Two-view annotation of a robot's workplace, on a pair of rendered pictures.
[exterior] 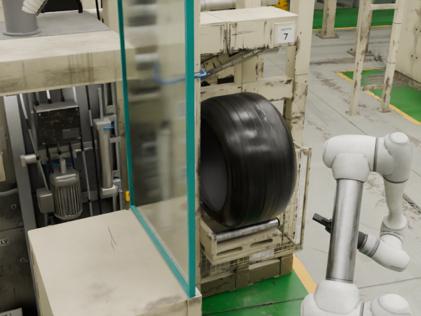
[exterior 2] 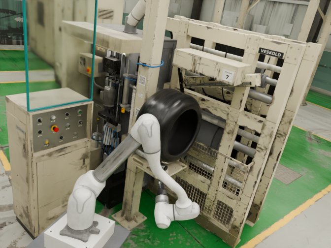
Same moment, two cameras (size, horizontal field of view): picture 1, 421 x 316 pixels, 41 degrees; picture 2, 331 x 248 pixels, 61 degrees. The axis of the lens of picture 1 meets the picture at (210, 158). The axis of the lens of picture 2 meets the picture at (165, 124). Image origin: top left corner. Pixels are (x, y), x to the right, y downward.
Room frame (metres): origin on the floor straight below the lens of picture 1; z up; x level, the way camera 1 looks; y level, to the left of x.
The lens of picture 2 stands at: (1.26, -2.03, 2.14)
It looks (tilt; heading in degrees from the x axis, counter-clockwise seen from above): 23 degrees down; 62
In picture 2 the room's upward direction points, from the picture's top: 10 degrees clockwise
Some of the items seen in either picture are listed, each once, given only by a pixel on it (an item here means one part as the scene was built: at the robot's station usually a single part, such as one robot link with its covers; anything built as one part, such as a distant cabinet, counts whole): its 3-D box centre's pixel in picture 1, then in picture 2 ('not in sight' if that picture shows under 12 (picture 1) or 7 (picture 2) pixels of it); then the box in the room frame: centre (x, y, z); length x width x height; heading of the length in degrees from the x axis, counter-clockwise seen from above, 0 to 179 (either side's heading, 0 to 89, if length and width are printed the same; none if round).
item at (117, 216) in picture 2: not in sight; (129, 216); (2.17, 0.13, 0.02); 0.27 x 0.27 x 0.04; 25
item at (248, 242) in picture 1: (243, 242); (149, 165); (2.17, -0.16, 0.84); 0.36 x 0.09 x 0.06; 115
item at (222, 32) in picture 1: (229, 31); (210, 65); (2.62, -0.09, 1.71); 0.61 x 0.25 x 0.15; 115
